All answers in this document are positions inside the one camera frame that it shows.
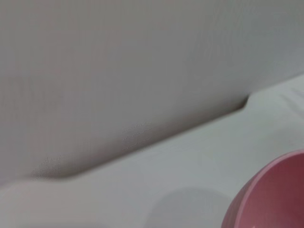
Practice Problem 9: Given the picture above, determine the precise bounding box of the pink plastic bowl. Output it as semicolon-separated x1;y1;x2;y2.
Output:
220;149;304;228

